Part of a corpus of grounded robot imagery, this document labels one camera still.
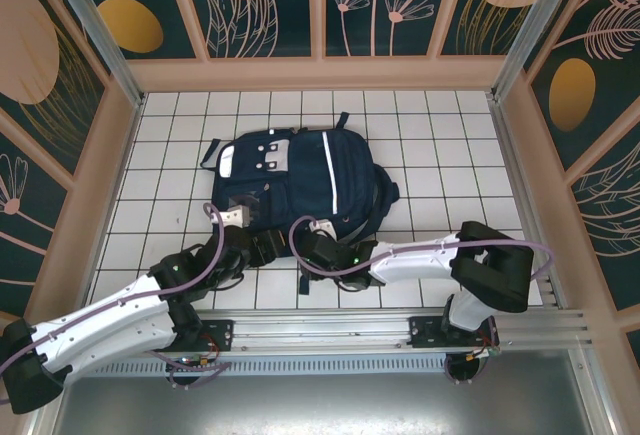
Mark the navy blue backpack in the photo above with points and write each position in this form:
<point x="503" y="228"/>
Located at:
<point x="310" y="175"/>

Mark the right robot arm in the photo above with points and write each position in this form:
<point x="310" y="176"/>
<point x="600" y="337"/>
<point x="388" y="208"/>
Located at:
<point x="415" y="262"/>

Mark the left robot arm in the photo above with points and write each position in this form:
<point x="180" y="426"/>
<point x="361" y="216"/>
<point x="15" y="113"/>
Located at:
<point x="100" y="315"/>

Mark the grey metal base sheet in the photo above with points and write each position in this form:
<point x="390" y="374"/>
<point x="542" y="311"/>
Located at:
<point x="320" y="405"/>

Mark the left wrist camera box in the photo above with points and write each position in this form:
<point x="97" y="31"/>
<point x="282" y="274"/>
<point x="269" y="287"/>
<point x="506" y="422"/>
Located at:
<point x="236" y="217"/>

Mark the aluminium mounting rail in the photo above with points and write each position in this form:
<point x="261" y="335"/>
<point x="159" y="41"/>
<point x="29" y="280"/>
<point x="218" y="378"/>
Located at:
<point x="320" y="327"/>

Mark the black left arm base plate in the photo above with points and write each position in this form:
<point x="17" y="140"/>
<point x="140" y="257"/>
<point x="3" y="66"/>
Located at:
<point x="220" y="335"/>

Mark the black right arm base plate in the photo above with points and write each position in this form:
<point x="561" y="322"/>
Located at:
<point x="425" y="332"/>

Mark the aluminium side rail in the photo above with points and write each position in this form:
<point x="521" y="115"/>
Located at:
<point x="509" y="140"/>

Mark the aluminium frame post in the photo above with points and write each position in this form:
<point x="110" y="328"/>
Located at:
<point x="100" y="40"/>
<point x="530" y="30"/>

